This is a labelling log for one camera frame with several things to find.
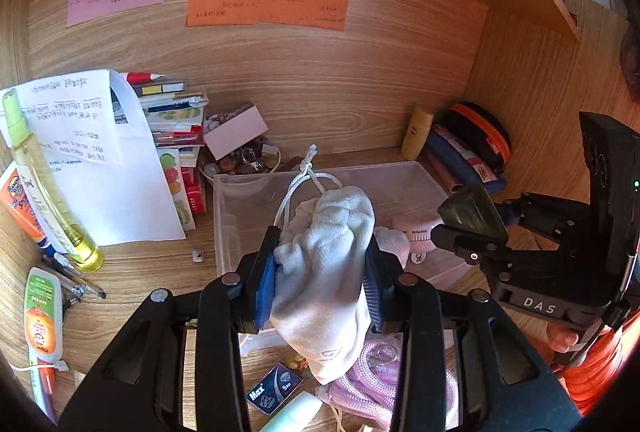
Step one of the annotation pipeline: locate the wooden desktop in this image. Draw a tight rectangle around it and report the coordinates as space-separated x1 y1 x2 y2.
0 147 640 432

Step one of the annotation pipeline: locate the small blue box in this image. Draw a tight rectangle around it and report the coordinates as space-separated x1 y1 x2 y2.
246 363 304 415

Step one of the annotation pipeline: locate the stack of books and papers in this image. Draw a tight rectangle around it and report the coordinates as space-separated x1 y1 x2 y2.
112 77 211 228

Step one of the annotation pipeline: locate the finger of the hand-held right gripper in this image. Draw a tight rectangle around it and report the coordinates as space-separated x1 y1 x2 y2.
500 191 596 239
431 223 516 283

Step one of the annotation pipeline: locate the mint green tube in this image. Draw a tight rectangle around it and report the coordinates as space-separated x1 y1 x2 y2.
257 391 323 432

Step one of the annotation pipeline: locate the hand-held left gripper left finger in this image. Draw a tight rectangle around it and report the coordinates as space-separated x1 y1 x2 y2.
57 226 281 432

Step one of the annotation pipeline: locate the pale pink pouch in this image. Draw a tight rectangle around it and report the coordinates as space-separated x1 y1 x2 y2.
375 226 411 263

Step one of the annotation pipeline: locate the blue pencil case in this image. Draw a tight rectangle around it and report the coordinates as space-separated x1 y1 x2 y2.
422 125 506 195

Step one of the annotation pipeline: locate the orange sunscreen tube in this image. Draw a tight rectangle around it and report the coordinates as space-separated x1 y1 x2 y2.
0 161 51 258

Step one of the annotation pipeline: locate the fruit print booklet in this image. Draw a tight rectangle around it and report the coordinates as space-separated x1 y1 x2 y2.
157 147 196 230

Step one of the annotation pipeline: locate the red pen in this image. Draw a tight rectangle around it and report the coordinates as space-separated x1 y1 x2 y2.
125 71 166 86

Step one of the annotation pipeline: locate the yellow spray bottle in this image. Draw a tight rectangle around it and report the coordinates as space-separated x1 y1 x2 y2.
1 90 105 272

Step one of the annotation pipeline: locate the pink flat case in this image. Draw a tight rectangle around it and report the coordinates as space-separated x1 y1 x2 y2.
425 149 468 194

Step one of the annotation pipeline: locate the handwritten paper note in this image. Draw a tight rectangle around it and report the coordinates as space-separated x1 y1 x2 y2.
15 70 123 168

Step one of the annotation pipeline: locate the dark translucent case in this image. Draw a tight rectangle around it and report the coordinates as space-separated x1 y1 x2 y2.
437 185 508 243

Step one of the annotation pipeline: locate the white drawstring pouch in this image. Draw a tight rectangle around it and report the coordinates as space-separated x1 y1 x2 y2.
270 143 376 385

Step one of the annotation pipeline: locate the white cardboard box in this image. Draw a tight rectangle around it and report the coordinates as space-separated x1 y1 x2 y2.
202 105 269 160

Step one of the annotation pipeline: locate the large white paper sheet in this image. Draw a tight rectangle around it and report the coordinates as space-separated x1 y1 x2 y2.
42 71 187 247

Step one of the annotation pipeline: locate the pile of polished stones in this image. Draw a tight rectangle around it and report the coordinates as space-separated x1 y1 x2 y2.
204 112 281 177

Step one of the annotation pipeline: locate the white bowl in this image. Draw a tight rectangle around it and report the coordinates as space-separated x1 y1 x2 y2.
198 142 282 199

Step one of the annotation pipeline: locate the black orange zip case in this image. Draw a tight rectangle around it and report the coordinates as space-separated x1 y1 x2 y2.
445 101 512 173

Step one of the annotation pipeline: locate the orange sticky note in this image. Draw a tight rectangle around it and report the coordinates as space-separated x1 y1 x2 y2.
186 0 351 32

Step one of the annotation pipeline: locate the bagged pink rope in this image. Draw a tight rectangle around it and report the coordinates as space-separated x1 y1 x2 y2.
327 332 458 430

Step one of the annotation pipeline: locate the white green tube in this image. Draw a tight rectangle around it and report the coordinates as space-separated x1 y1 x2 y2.
24 267 63 360

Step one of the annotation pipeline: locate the orange purple pen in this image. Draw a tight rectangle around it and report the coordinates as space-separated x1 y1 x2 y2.
10 357 68 423

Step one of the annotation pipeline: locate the clear plastic bin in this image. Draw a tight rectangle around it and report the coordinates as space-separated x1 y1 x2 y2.
212 161 473 358

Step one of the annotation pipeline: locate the red packet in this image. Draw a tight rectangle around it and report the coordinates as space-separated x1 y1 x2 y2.
182 167 207 214

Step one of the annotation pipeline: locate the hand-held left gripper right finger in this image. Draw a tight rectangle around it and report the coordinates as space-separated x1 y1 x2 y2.
364 235 583 432

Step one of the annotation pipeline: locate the person's right hand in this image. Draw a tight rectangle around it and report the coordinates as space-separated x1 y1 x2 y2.
546 323 582 354

